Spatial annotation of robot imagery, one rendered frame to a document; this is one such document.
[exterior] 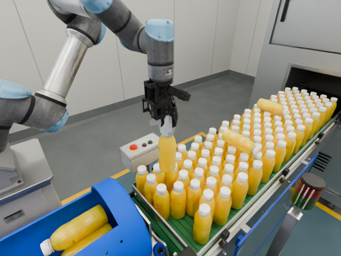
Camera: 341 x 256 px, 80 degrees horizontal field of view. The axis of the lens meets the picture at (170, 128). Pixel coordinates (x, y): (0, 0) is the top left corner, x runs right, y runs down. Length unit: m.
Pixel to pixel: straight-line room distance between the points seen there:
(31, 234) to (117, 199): 0.31
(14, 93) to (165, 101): 0.49
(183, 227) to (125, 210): 0.39
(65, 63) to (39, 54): 2.30
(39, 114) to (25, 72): 2.39
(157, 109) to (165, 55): 0.16
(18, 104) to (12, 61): 2.37
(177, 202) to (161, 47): 0.58
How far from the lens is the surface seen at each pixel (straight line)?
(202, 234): 0.85
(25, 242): 0.84
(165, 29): 0.56
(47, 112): 0.88
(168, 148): 0.73
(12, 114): 0.86
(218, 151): 1.01
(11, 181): 0.89
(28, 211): 0.99
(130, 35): 0.62
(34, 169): 0.95
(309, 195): 0.73
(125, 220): 0.60
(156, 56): 0.57
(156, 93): 0.60
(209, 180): 0.86
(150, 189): 0.87
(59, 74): 0.91
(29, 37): 3.18
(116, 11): 0.59
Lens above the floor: 1.70
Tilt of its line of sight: 33 degrees down
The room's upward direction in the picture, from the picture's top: straight up
